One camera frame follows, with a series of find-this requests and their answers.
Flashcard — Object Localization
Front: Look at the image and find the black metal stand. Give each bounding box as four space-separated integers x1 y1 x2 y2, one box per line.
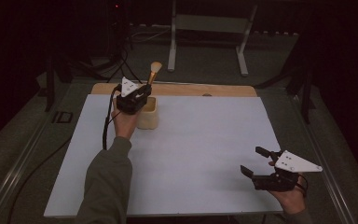
255 31 317 125
44 55 74 113

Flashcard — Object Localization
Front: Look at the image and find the person's left hand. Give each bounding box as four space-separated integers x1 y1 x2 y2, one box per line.
110 98 143 140

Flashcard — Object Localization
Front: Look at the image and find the black tripod stand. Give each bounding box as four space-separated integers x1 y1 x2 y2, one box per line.
105 0 144 85

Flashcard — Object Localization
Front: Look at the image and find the makeup brush with gold ferrule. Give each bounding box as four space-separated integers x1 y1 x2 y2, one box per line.
146 61 163 87

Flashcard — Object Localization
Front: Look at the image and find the white metal stand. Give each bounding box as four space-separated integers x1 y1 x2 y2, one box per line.
167 0 259 77

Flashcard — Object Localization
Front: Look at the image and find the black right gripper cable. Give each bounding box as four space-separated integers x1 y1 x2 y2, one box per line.
296 173 310 199

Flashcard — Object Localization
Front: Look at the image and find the beige square cup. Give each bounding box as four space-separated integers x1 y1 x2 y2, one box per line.
135 96 159 131

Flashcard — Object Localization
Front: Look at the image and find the bundle of black floor cables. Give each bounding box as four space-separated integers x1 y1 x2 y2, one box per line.
71 52 129 81

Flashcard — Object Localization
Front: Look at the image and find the person's right hand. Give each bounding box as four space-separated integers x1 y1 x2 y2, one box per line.
268 174 308 216

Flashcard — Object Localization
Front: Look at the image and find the metal floor rail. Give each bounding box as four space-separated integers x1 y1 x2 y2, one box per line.
0 81 77 224
288 90 357 224

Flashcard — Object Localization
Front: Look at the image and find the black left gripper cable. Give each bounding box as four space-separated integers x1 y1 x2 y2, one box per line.
7 83 122 224

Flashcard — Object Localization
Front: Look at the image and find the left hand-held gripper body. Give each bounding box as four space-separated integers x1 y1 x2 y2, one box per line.
115 77 147 116

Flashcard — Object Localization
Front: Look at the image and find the white table cover sheet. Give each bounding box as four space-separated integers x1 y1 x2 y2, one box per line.
43 93 283 217

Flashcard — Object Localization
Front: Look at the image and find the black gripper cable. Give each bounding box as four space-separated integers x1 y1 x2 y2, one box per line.
7 83 122 224
296 173 310 199

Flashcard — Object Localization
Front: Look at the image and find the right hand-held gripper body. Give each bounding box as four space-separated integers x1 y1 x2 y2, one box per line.
251 149 324 192

